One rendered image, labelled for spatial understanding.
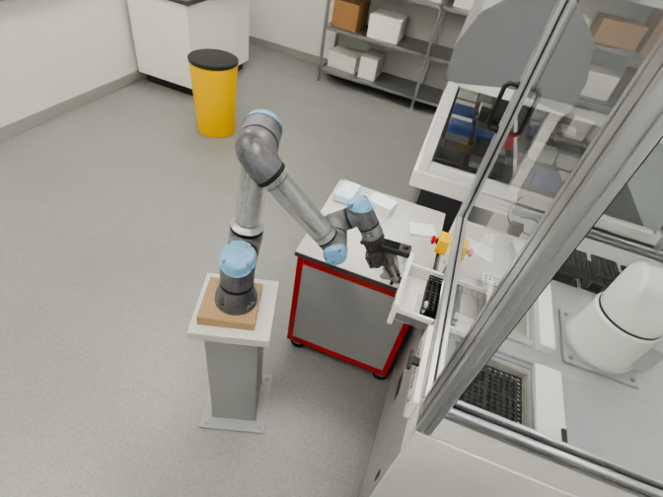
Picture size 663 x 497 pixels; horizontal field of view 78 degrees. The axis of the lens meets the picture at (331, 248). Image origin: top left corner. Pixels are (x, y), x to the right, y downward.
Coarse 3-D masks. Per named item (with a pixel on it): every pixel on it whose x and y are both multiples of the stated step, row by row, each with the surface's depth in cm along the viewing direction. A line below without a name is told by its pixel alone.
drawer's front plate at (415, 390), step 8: (432, 328) 134; (424, 336) 135; (424, 344) 129; (424, 352) 127; (424, 360) 125; (416, 368) 128; (424, 368) 123; (416, 376) 123; (416, 384) 119; (408, 392) 127; (416, 392) 117; (416, 400) 115; (408, 408) 118; (408, 416) 121
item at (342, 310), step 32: (384, 224) 197; (320, 256) 174; (352, 256) 178; (416, 256) 184; (320, 288) 187; (352, 288) 179; (384, 288) 173; (320, 320) 202; (352, 320) 194; (384, 320) 186; (352, 352) 209; (384, 352) 201
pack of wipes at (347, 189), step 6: (348, 180) 212; (342, 186) 207; (348, 186) 207; (354, 186) 208; (360, 186) 210; (336, 192) 202; (342, 192) 203; (348, 192) 204; (354, 192) 205; (336, 198) 203; (342, 198) 202; (348, 198) 201
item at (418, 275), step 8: (416, 264) 160; (408, 272) 163; (416, 272) 162; (424, 272) 160; (432, 272) 159; (440, 272) 159; (408, 280) 162; (416, 280) 162; (424, 280) 163; (440, 280) 160; (408, 288) 158; (416, 288) 159; (424, 288) 160; (408, 296) 156; (416, 296) 156; (400, 304) 152; (408, 304) 153; (400, 312) 144; (408, 312) 142; (400, 320) 146; (408, 320) 145; (416, 320) 143; (424, 320) 142; (432, 320) 141; (424, 328) 144
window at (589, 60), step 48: (576, 0) 105; (624, 0) 70; (576, 48) 88; (624, 48) 62; (528, 96) 123; (576, 96) 77; (528, 144) 102; (576, 144) 68; (480, 192) 148; (528, 192) 86; (480, 240) 118; (480, 288) 98
